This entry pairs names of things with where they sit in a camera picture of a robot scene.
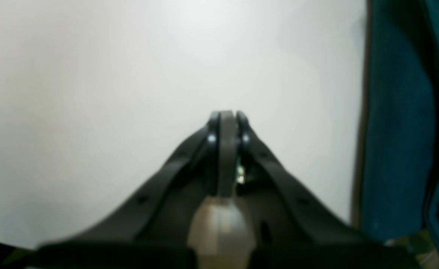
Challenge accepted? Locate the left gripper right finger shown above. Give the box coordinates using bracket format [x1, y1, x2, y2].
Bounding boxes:
[219, 111, 420, 269]

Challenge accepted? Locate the dark blue t-shirt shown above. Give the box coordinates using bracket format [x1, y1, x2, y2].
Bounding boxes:
[359, 0, 439, 254]

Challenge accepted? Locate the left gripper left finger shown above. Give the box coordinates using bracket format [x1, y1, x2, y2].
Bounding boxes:
[18, 111, 220, 269]

